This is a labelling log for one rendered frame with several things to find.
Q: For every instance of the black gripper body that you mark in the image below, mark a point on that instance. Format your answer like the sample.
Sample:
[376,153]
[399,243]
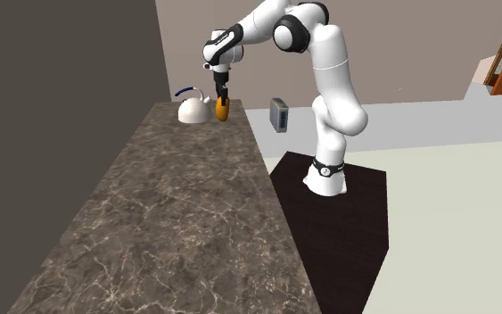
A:
[220,81]

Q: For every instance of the orange oval object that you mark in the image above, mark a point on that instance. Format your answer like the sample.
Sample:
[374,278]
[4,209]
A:
[222,109]

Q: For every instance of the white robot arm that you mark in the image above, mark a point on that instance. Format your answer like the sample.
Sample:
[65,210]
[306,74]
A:
[333,74]

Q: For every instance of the grey blue box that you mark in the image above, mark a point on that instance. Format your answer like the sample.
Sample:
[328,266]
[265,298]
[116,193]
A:
[278,114]

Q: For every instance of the dark robot stand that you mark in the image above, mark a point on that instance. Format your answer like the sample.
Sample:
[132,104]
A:
[342,230]

